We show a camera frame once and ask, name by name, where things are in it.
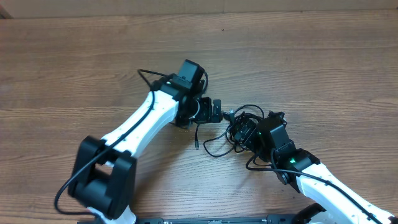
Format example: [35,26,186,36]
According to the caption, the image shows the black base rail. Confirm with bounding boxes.
[77,213,307,224]

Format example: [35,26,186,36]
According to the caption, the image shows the black usb cable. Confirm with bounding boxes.
[194,104,266,158]

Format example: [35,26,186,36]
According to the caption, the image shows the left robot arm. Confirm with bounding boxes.
[65,60,222,223]

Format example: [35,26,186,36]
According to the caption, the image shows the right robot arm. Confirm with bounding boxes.
[230,112,397,223]

